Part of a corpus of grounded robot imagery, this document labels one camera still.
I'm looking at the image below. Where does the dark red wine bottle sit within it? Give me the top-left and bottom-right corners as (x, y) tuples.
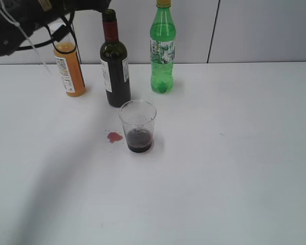
(100, 9), (131, 108)

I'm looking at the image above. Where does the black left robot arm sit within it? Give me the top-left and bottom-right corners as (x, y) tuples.
(0, 1), (110, 57)

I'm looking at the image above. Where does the transparent plastic cup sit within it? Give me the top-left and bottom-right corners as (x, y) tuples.
(118, 100), (157, 153)

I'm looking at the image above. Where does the spilled red wine puddle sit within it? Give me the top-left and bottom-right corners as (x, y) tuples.
(105, 130), (123, 143)

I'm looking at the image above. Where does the green soda bottle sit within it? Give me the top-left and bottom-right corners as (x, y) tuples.
(150, 1), (176, 94)

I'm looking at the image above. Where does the orange juice bottle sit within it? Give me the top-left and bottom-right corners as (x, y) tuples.
(53, 22), (87, 98)

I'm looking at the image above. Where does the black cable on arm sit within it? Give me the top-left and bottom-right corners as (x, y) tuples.
(16, 11), (79, 55)

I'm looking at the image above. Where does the white cable tie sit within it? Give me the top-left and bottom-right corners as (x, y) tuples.
(0, 0), (52, 77)

